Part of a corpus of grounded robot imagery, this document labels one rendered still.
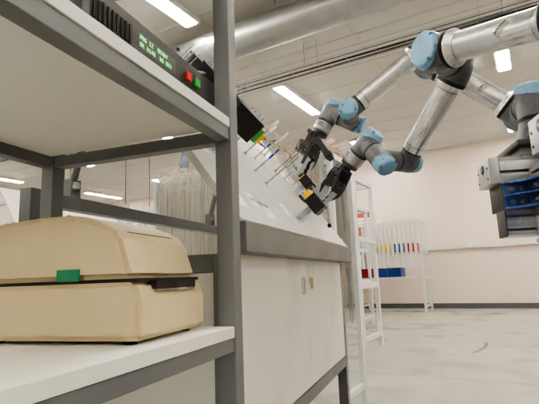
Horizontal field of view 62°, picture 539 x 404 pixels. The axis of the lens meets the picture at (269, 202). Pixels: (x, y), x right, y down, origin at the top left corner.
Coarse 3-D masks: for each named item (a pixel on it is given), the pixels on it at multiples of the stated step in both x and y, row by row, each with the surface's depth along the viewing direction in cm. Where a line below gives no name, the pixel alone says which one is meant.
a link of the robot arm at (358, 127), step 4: (360, 116) 185; (340, 120) 186; (360, 120) 183; (364, 120) 184; (336, 124) 190; (340, 124) 188; (344, 124) 183; (352, 124) 181; (356, 124) 183; (360, 124) 183; (364, 124) 186; (348, 128) 186; (352, 128) 185; (356, 128) 184; (360, 128) 184; (356, 132) 186; (360, 132) 186
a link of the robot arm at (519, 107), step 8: (536, 80) 154; (520, 88) 157; (528, 88) 155; (536, 88) 153; (520, 96) 157; (528, 96) 154; (536, 96) 153; (512, 104) 165; (520, 104) 157; (528, 104) 154; (536, 104) 153; (512, 112) 166; (520, 112) 157; (528, 112) 154; (536, 112) 152
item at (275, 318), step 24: (264, 264) 112; (288, 264) 130; (264, 288) 111; (288, 288) 128; (264, 312) 109; (288, 312) 126; (264, 336) 108; (288, 336) 124; (264, 360) 106; (288, 360) 123; (264, 384) 105; (288, 384) 121
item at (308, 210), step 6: (306, 198) 148; (312, 198) 147; (318, 198) 146; (312, 204) 147; (318, 204) 146; (324, 204) 146; (306, 210) 149; (312, 210) 147; (318, 210) 146; (324, 210) 147; (300, 216) 149
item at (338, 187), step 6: (342, 168) 171; (342, 174) 170; (348, 174) 171; (336, 180) 167; (342, 180) 168; (348, 180) 170; (336, 186) 166; (342, 186) 167; (336, 192) 167; (342, 192) 166
